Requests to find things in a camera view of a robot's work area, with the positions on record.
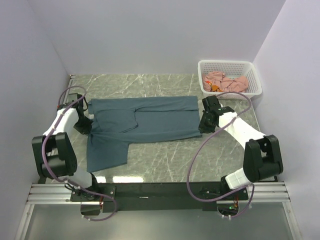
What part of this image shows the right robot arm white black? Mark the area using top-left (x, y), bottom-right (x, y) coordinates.
top-left (199, 106), bottom-right (284, 200)

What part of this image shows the teal blue t shirt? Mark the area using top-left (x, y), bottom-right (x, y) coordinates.
top-left (86, 96), bottom-right (202, 173)

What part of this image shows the pink t shirt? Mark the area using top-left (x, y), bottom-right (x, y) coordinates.
top-left (202, 71), bottom-right (249, 93)

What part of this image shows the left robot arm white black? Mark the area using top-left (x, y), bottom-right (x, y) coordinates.
top-left (31, 103), bottom-right (100, 201)

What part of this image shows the white plastic mesh basket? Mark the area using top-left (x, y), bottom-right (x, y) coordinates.
top-left (197, 59), bottom-right (263, 100)

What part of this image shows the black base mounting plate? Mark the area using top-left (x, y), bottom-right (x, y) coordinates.
top-left (69, 181), bottom-right (250, 214)

